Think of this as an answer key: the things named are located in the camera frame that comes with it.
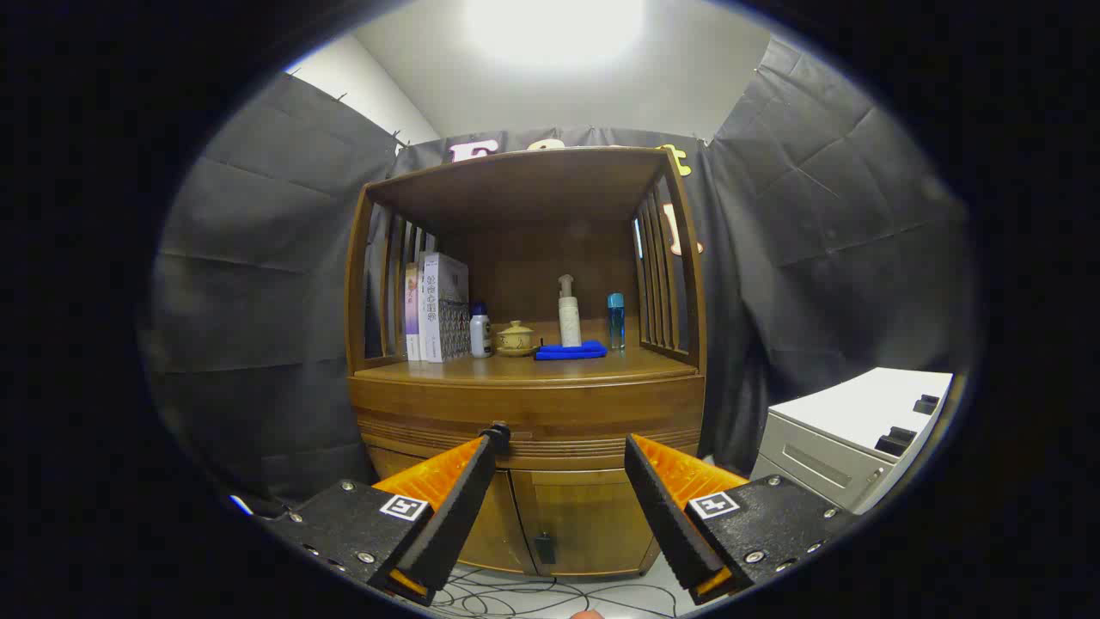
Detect brown wooden cabinet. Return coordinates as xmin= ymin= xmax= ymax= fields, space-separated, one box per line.
xmin=344 ymin=146 xmax=710 ymax=579

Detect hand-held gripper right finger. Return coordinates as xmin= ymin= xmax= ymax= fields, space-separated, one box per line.
xmin=624 ymin=432 xmax=858 ymax=605

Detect brown wooden drawer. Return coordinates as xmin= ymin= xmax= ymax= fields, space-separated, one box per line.
xmin=348 ymin=376 xmax=707 ymax=461

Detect thick white patterned book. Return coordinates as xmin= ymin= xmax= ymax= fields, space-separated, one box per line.
xmin=419 ymin=252 xmax=471 ymax=363

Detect thin pink purple book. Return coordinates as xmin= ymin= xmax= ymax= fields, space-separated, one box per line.
xmin=404 ymin=262 xmax=422 ymax=360

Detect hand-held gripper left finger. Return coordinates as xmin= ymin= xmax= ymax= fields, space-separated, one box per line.
xmin=258 ymin=427 xmax=512 ymax=607

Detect white grey drawer unit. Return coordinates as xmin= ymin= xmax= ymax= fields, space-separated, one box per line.
xmin=749 ymin=367 xmax=955 ymax=515

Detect yellow lidded teacup with saucer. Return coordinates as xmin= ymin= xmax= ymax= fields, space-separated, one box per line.
xmin=496 ymin=320 xmax=538 ymax=358

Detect black backdrop cloth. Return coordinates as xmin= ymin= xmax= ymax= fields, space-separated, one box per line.
xmin=142 ymin=39 xmax=976 ymax=517

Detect white bottle blue cap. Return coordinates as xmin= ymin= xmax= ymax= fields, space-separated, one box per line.
xmin=469 ymin=301 xmax=494 ymax=359

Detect black floor cables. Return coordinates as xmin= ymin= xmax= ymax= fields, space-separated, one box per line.
xmin=430 ymin=567 xmax=680 ymax=619

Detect folded blue cloth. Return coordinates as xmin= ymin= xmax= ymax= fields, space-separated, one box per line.
xmin=535 ymin=340 xmax=608 ymax=361

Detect brown wooden countertop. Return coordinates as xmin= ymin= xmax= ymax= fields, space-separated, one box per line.
xmin=352 ymin=344 xmax=699 ymax=385

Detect white pump bottle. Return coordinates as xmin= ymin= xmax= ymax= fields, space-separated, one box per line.
xmin=557 ymin=274 xmax=583 ymax=348

